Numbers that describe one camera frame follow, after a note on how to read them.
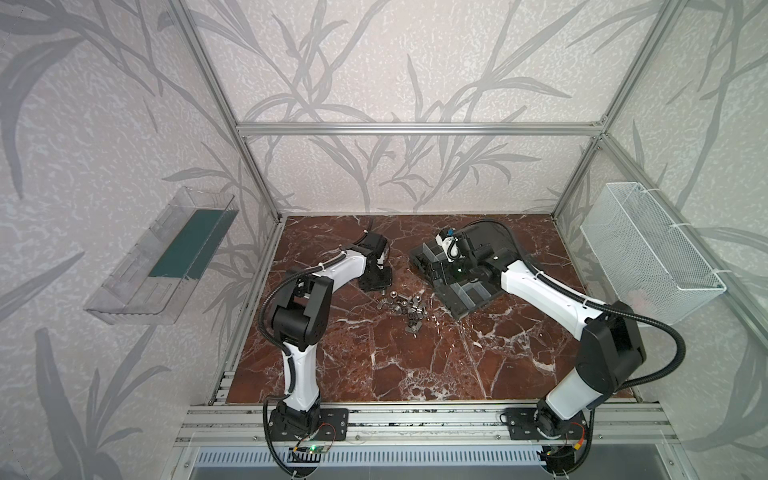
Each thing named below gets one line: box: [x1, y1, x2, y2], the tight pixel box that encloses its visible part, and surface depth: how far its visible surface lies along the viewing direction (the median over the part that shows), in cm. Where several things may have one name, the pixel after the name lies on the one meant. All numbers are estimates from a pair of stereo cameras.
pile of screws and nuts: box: [377, 290, 429, 338], surface depth 96 cm
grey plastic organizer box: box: [409, 242, 504, 321], surface depth 96 cm
